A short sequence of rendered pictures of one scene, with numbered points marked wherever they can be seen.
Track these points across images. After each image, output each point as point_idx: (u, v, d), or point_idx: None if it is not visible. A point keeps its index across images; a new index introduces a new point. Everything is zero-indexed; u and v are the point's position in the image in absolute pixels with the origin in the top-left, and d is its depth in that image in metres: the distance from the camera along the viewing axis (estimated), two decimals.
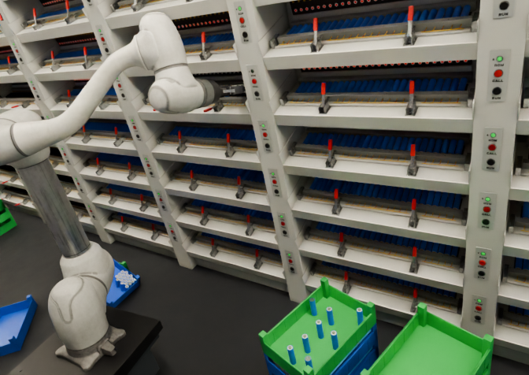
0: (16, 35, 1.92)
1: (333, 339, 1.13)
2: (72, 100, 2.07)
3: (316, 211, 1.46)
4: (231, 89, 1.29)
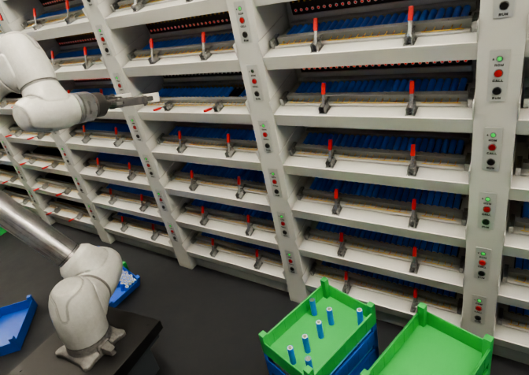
0: None
1: (241, 94, 1.49)
2: None
3: (316, 211, 1.46)
4: None
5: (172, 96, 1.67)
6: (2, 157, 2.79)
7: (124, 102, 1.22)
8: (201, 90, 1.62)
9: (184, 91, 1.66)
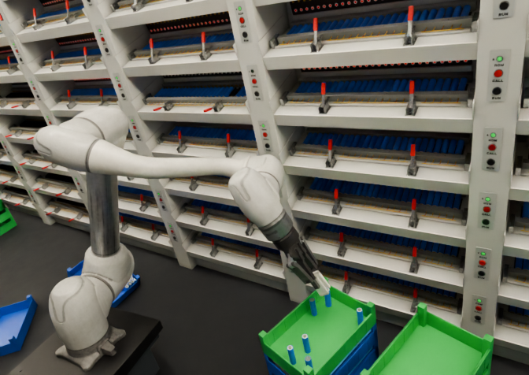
0: (16, 35, 1.92)
1: (241, 94, 1.49)
2: (72, 100, 2.07)
3: (316, 211, 1.46)
4: None
5: (172, 96, 1.67)
6: (2, 157, 2.79)
7: (295, 269, 1.10)
8: (201, 90, 1.62)
9: (184, 91, 1.66)
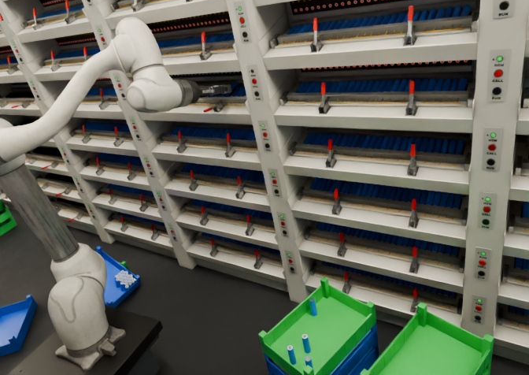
0: (16, 35, 1.92)
1: (241, 94, 1.49)
2: None
3: (316, 211, 1.46)
4: (211, 89, 1.34)
5: None
6: None
7: None
8: None
9: None
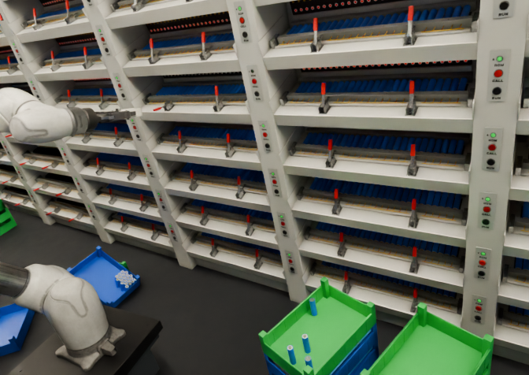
0: (16, 35, 1.92)
1: (243, 91, 1.50)
2: (72, 100, 2.07)
3: (316, 211, 1.46)
4: None
5: (174, 94, 1.68)
6: (2, 157, 2.79)
7: (115, 116, 1.36)
8: (204, 87, 1.63)
9: (186, 89, 1.67)
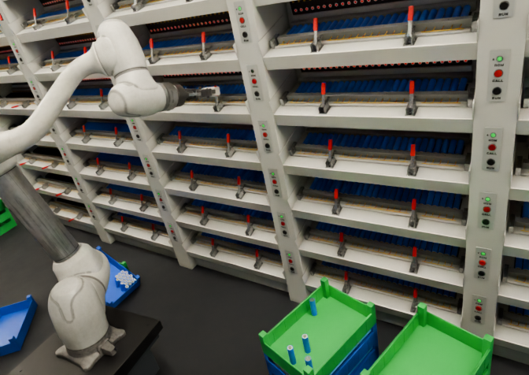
0: (16, 35, 1.92)
1: (243, 91, 1.50)
2: (72, 100, 2.07)
3: (316, 211, 1.46)
4: None
5: None
6: None
7: (201, 93, 1.33)
8: (204, 87, 1.63)
9: None
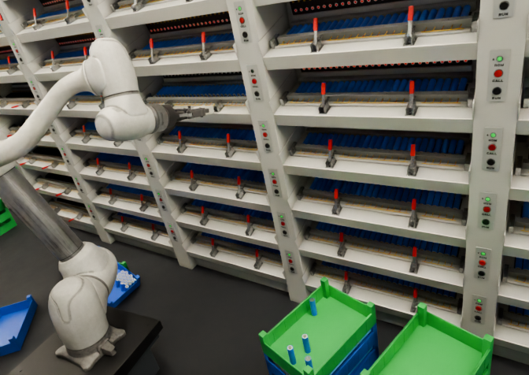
0: (16, 35, 1.92)
1: (243, 91, 1.50)
2: (72, 100, 2.07)
3: (316, 211, 1.46)
4: None
5: (174, 94, 1.68)
6: None
7: (193, 113, 1.29)
8: (204, 87, 1.63)
9: (186, 89, 1.67)
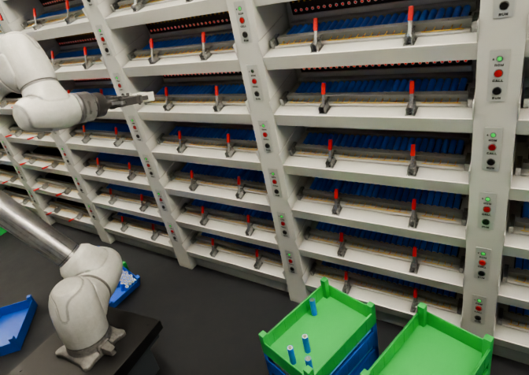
0: None
1: (243, 91, 1.50)
2: None
3: (316, 211, 1.46)
4: None
5: (174, 94, 1.68)
6: (2, 157, 2.79)
7: (127, 101, 1.25)
8: (204, 87, 1.63)
9: (186, 89, 1.67)
